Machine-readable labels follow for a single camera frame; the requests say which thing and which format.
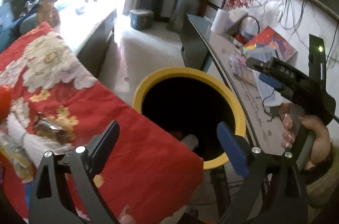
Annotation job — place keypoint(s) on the round mirror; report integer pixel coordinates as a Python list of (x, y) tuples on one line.
[(248, 27)]

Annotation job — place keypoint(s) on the brown paper bag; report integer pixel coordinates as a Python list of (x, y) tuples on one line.
[(48, 13)]

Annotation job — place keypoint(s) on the red book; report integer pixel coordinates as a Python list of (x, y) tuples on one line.
[(270, 38)]

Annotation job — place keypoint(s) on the furry right sleeve forearm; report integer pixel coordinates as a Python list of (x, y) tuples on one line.
[(321, 183)]

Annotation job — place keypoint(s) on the yellow white snack packet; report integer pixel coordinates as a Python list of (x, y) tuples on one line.
[(17, 157)]

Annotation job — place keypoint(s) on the red snack can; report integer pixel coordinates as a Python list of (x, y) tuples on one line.
[(189, 140)]

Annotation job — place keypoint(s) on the glass tv cabinet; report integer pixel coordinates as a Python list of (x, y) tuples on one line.
[(206, 51)]

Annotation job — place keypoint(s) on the left hand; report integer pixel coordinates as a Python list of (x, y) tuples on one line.
[(126, 217)]

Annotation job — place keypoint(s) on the red floral blanket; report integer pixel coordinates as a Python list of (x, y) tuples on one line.
[(148, 170)]

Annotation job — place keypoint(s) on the white foam net bundle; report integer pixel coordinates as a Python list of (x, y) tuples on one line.
[(34, 146)]

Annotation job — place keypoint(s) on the white paper roll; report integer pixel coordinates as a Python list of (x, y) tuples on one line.
[(220, 21)]

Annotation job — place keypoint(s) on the shiny brown snack wrapper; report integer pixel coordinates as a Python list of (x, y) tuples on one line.
[(44, 127)]

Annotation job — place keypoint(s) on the dark coffee table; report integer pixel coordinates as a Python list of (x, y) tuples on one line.
[(88, 35)]

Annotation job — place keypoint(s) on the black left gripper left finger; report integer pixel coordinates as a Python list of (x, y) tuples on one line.
[(51, 200)]

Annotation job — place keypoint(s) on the small blue object on table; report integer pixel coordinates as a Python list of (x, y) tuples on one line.
[(80, 10)]

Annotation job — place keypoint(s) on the yellow rimmed black trash bin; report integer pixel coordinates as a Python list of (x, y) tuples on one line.
[(185, 101)]

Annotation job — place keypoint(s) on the red plastic bag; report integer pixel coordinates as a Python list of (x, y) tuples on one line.
[(5, 100)]

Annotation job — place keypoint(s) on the right hand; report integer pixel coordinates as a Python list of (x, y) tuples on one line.
[(322, 144)]

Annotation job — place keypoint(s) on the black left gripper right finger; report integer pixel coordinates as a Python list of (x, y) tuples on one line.
[(273, 190)]

